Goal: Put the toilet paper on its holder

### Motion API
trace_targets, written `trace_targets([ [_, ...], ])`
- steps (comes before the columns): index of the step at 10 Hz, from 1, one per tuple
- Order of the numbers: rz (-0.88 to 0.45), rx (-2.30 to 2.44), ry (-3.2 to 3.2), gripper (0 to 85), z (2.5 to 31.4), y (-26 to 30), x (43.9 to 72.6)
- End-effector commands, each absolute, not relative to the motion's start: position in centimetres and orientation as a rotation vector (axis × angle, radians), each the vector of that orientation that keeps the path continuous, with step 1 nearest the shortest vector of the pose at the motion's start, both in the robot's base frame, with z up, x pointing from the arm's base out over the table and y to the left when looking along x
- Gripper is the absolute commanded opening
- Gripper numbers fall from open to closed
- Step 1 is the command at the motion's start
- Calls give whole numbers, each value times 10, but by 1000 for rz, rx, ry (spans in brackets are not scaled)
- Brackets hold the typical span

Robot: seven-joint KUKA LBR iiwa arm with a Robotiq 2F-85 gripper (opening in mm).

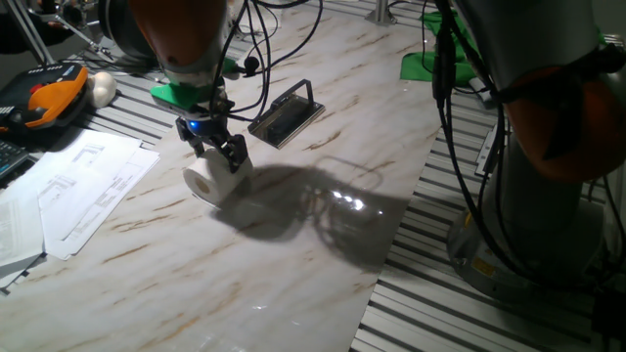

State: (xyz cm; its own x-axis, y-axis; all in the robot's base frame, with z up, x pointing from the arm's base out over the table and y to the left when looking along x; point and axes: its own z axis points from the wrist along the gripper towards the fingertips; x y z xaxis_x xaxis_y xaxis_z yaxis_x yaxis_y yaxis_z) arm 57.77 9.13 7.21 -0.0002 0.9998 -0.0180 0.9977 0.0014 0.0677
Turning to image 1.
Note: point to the orange and black teach pendant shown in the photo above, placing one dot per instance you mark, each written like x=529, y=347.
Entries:
x=54, y=95

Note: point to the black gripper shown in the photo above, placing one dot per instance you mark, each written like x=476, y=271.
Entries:
x=205, y=124

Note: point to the green cloth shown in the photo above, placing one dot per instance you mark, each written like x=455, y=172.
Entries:
x=415, y=66

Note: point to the black filament spool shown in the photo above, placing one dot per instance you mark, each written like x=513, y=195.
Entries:
x=115, y=29

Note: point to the black computer keyboard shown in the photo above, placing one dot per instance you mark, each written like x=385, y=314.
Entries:
x=10, y=156

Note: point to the white printed paper sheet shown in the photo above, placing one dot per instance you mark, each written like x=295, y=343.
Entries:
x=88, y=186
x=134, y=178

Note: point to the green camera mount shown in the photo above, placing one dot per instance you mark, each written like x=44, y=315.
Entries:
x=176, y=95

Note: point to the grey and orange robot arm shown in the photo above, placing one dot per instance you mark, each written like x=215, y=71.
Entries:
x=552, y=220

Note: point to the thick aluminium strut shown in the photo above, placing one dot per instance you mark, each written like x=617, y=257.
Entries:
x=29, y=34

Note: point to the white toilet paper roll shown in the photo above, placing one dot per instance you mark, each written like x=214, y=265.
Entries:
x=210, y=178

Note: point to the aluminium post with foot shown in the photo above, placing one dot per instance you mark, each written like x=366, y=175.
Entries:
x=380, y=12

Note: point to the chrome toilet paper holder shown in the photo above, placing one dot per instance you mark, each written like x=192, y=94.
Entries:
x=286, y=119

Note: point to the thin metal tripod leg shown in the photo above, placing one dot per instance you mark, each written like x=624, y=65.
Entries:
x=80, y=36

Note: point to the white text paper sheet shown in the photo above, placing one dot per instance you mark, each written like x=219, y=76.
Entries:
x=19, y=230

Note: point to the white rounded plastic object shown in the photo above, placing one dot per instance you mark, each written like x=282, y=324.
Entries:
x=102, y=88

